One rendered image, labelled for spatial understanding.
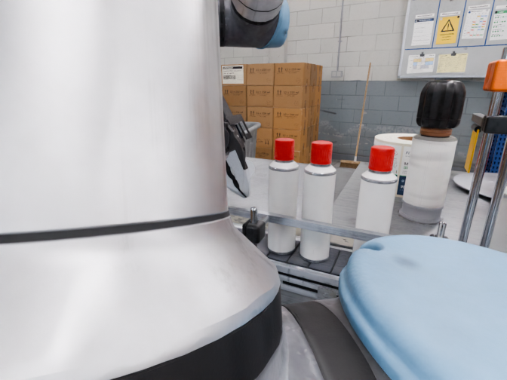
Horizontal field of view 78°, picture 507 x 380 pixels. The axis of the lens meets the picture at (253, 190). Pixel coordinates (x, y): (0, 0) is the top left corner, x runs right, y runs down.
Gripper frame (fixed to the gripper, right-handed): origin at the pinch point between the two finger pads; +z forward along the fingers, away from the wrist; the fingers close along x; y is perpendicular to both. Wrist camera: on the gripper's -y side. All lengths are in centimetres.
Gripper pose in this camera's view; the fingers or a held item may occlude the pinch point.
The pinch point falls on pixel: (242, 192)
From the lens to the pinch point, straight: 59.0
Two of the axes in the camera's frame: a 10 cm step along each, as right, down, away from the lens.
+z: 4.5, 8.9, 0.8
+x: -7.8, 3.5, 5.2
